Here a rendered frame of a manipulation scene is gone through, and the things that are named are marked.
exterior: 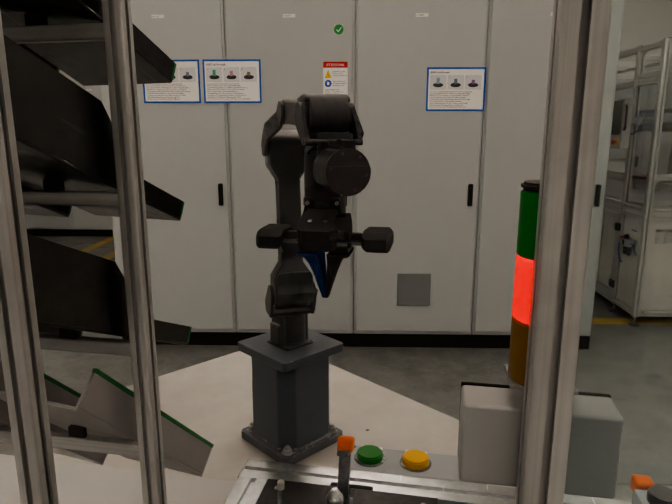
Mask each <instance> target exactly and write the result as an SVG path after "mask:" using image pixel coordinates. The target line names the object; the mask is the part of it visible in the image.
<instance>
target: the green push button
mask: <svg viewBox="0 0 672 504"><path fill-rule="evenodd" d="M382 459H383V452H382V450H381V449H380V448H379V447H377V446H374V445H364V446H362V447H360V448H359V449H358V450H357V460H358V461H359V462H361V463H363V464H367V465H374V464H378V463H380V462H381V461H382Z"/></svg>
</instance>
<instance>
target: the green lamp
mask: <svg viewBox="0 0 672 504"><path fill-rule="evenodd" d="M538 202H539V192H531V191H526V190H524V189H522V190H521V191H520V205H519V220H518V234H517V248H516V253H517V254H518V255H519V256H521V257H524V258H527V259H531V260H534V254H535V241H536V228H537V215H538Z"/></svg>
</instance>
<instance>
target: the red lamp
mask: <svg viewBox="0 0 672 504"><path fill-rule="evenodd" d="M533 267H534V260H531V259H527V258H524V257H521V256H519V255H518V254H517V255H516V262H515V277H514V291H513V305H512V316H513V317H514V318H515V319H516V320H518V321H520V322H522V323H525V324H528V325H529V319H530V306H531V293H532V280H533Z"/></svg>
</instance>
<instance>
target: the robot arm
mask: <svg viewBox="0 0 672 504"><path fill-rule="evenodd" d="M283 125H295V126H296V129H297V130H281V129H282V126H283ZM363 135H364V131H363V129H362V126H361V123H360V120H359V117H358V115H357V112H356V110H355V106H354V104H353V103H350V97H349V96H348V95H347V94H314V93H304V94H302V95H301V96H299V97H298V98H297V99H283V100H282V101H278V104H277V110H276V112H275V113H274V114H273V115H272V116H271V117H270V118H269V119H268V120H267V121H266V122H265V123H264V127H263V133H262V140H261V150H262V155H263V156H265V164H266V167H267V169H268V170H269V172H270V173H271V175H272V176H273V178H274V179H275V190H276V214H277V220H276V222H277V224H268V225H266V226H264V227H262V228H260V229H259V231H258V232H257V235H256V245H257V247H258V248H266V249H278V262H277V263H276V265H275V267H274V269H273V271H272V272H271V274H270V285H268V288H267V293H266V297H265V307H266V312H267V313H268V315H269V317H270V318H272V322H271V323H270V336H271V339H268V340H267V343H269V344H272V345H274V346H276V347H278V348H281V349H283V350H285V351H291V350H294V349H297V348H300V347H303V346H306V345H309V344H312V343H313V340H312V339H309V338H308V314H309V313H311V314H313V313H314V311H315V306H316V296H317V292H318V289H317V288H316V287H315V283H314V282H313V275H312V273H311V272H310V271H309V269H308V268H307V266H306V265H305V263H304V262H303V257H304V259H305V260H306V261H307V262H308V263H309V265H310V267H311V269H312V271H313V273H314V276H315V279H316V281H317V284H318V287H319V290H320V292H321V295H322V297H323V298H328V297H329V295H330V292H331V289H332V286H333V283H334V280H335V277H336V274H337V272H338V268H339V266H340V264H341V262H342V260H343V258H348V257H349V256H350V255H351V253H352V252H353V251H354V247H352V246H361V247H362V249H363V250H364V251H365V252H367V253H388V252H389V251H390V249H391V247H392V245H393V242H394V232H393V230H392V229H391V228H390V227H368V228H367V229H365V230H364V231H363V233H361V232H352V218H351V213H346V196H353V195H356V194H358V193H360V192H361V191H362V190H363V189H365V187H366V186H367V184H368V182H369V180H370V176H371V167H370V165H369V162H368V160H367V158H366V157H365V156H364V154H363V153H361V152H360V151H358V150H356V145H363V139H362V138H363ZM303 173H304V192H305V197H304V198H303V205H305V207H304V211H303V214H302V216H301V192H300V183H301V181H300V179H301V177H302V175H303ZM325 252H328V254H327V271H326V260H325ZM274 305H275V306H274Z"/></svg>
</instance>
